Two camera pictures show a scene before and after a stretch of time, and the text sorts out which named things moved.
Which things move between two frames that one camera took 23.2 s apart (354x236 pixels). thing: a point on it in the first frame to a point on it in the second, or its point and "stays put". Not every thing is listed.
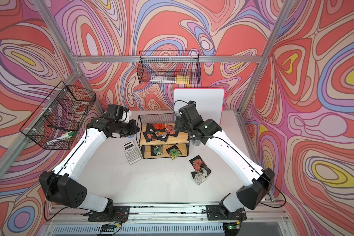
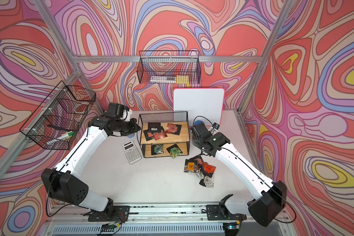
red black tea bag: (196, 162) stays put
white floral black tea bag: (200, 176) to (207, 182)
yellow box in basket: (182, 79) stays put
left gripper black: (133, 128) stays put
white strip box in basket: (162, 79) stays put
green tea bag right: (174, 152) stays put
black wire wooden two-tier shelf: (158, 138) stays put
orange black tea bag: (161, 135) to (191, 165)
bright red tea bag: (159, 126) to (208, 169)
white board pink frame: (209, 103) stays put
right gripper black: (178, 124) to (196, 143)
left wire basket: (56, 122) stays put
